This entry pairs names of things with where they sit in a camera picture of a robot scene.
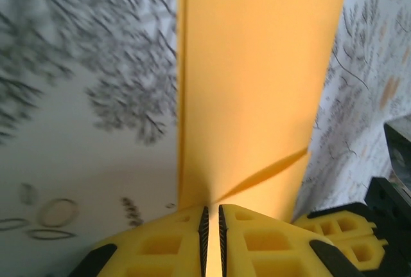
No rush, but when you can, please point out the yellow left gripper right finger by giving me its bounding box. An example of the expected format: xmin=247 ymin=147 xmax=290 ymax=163
xmin=218 ymin=204 xmax=360 ymax=277

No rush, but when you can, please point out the floral patterned table cover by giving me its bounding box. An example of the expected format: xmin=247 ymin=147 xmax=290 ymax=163
xmin=0 ymin=0 xmax=411 ymax=277

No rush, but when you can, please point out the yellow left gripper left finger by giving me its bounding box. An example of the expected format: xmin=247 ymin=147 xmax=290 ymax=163
xmin=68 ymin=204 xmax=210 ymax=277

